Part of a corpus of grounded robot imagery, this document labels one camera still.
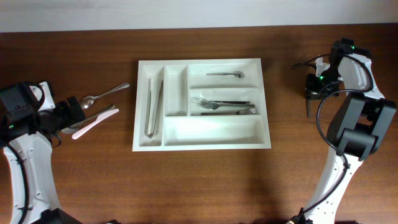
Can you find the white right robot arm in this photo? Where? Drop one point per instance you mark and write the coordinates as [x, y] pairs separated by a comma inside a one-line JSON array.
[[356, 130]]

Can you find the large silver spoon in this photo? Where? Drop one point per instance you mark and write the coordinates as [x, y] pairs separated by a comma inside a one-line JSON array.
[[75, 127]]

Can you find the small silver spoon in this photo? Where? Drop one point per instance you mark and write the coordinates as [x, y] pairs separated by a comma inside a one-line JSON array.
[[237, 74], [308, 107]]

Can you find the silver fork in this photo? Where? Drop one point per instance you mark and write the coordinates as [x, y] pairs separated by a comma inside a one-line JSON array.
[[215, 106]]

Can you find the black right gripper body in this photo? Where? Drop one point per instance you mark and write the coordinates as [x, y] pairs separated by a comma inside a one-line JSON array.
[[318, 86]]

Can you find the silver metal tongs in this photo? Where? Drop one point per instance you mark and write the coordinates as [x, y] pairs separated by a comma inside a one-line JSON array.
[[155, 86]]

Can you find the silver fork tines down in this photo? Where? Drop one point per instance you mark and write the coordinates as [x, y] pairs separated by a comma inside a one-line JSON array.
[[238, 112]]

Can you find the silver fork diagonal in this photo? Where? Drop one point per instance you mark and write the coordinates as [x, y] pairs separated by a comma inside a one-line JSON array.
[[202, 100]]

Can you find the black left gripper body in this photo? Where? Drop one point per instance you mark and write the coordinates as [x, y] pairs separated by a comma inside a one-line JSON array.
[[65, 114]]

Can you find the pink plastic knife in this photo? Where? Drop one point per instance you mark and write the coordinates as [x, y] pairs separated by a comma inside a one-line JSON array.
[[99, 119]]

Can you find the white plastic cutlery tray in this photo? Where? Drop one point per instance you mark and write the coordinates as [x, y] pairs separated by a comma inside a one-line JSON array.
[[179, 125]]

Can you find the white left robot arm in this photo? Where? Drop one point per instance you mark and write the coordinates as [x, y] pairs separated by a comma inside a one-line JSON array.
[[29, 120]]

